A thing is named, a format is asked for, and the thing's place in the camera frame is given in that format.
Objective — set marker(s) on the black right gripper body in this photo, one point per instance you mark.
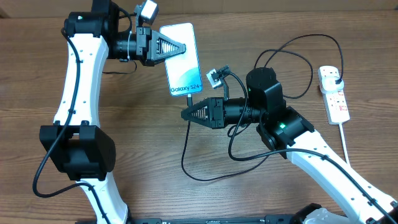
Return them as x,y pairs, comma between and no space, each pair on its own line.
217,109

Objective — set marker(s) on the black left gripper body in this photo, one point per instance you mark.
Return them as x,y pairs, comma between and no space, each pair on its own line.
143,46

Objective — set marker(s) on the blue Samsung Galaxy smartphone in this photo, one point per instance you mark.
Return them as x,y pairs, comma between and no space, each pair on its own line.
183,70

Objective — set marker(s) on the white power strip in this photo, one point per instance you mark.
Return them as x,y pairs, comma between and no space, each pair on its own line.
335,103

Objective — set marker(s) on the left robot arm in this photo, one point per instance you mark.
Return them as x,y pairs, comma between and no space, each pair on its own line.
75,142

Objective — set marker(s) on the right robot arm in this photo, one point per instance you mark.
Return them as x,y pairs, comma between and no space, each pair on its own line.
286,132

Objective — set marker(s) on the white charger plug adapter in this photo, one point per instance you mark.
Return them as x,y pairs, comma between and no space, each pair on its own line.
329,85

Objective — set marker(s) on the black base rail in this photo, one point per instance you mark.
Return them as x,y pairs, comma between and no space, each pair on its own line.
268,219

